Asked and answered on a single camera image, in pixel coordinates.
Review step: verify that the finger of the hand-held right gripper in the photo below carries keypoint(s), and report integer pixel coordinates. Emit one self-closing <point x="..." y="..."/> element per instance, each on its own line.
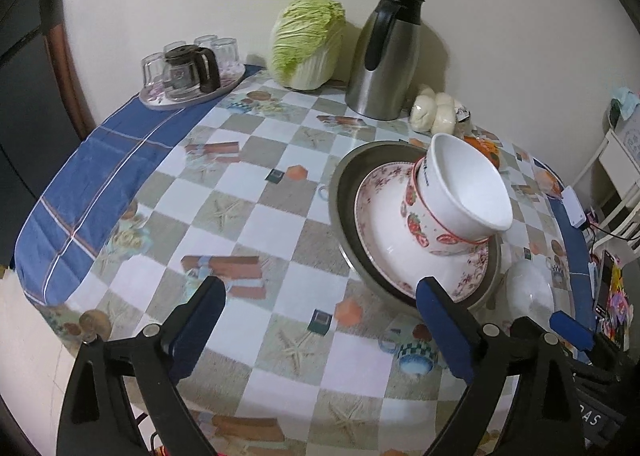
<point x="570" y="328"/>

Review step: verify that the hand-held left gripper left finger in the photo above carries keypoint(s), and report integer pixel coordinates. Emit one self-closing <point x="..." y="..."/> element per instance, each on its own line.
<point x="195" y="331"/>

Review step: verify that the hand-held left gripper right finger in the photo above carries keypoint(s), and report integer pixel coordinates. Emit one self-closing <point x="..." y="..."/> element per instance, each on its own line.
<point x="445" y="331"/>

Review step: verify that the small white bowl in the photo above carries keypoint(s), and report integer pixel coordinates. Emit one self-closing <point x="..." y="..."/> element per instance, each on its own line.
<point x="527" y="286"/>

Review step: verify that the strawberry print bowl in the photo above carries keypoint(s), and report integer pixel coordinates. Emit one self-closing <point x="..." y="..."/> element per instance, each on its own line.
<point x="425" y="231"/>

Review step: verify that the floral rimmed ceramic plate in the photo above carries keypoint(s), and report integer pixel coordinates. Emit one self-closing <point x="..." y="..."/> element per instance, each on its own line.
<point x="385" y="216"/>

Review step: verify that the large white bowl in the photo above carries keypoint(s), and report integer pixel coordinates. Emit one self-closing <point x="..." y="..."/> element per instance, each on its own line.
<point x="465" y="186"/>

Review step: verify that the metal basin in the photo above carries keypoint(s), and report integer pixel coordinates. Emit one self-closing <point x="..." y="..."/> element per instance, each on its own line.
<point x="345" y="201"/>

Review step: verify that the colourful printed packet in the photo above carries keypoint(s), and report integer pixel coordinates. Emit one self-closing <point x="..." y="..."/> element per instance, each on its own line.
<point x="620" y="301"/>

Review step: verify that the checked printed tablecloth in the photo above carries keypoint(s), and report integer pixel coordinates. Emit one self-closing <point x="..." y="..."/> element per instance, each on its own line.
<point x="250" y="236"/>

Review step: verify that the white power adapter box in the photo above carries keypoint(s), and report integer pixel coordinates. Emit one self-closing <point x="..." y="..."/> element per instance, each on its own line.
<point x="575" y="206"/>

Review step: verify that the white furniture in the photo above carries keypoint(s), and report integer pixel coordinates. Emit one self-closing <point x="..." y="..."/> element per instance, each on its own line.
<point x="620" y="161"/>

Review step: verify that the blue striped cloth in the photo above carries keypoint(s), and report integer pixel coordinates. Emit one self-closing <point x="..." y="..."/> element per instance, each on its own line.
<point x="100" y="176"/>

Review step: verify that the bag of white buns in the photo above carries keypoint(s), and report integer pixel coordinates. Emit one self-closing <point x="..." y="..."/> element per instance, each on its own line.
<point x="432" y="111"/>

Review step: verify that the oval floral tray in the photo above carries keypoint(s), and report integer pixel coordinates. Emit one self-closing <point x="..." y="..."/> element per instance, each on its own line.
<point x="165" y="101"/>

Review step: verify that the teal object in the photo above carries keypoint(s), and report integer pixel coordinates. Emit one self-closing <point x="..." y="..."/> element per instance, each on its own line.
<point x="625" y="101"/>

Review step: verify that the glass coffee pot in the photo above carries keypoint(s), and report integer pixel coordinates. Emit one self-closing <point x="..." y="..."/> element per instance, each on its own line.
<point x="192" y="68"/>

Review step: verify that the clear drinking glass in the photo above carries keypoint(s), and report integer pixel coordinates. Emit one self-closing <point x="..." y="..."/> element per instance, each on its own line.
<point x="175" y="46"/>
<point x="152" y="71"/>
<point x="227" y="56"/>
<point x="205" y="41"/>

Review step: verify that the stainless steel thermos jug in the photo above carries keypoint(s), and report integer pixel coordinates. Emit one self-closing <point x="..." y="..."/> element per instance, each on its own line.
<point x="385" y="71"/>

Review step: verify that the wooden trim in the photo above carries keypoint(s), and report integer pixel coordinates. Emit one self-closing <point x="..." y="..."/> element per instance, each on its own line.
<point x="67" y="76"/>

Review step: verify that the napa cabbage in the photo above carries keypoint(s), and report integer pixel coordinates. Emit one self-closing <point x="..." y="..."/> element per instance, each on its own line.
<point x="305" y="41"/>

